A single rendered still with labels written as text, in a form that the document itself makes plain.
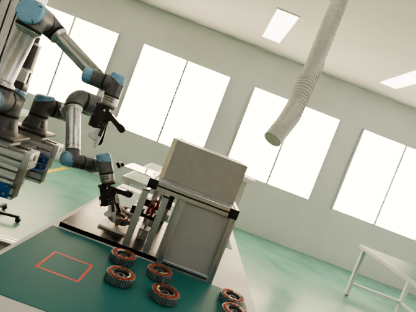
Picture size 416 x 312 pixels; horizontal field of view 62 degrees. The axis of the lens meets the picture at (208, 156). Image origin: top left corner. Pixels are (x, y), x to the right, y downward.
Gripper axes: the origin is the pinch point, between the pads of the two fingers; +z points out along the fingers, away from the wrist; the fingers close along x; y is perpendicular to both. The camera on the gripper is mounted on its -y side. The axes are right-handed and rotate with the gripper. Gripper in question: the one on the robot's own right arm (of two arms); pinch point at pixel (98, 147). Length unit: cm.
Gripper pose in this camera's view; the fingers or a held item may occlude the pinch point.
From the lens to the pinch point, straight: 171.7
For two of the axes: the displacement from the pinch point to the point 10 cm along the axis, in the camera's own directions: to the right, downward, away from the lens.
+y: -9.2, -3.5, -1.8
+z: -3.6, 9.3, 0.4
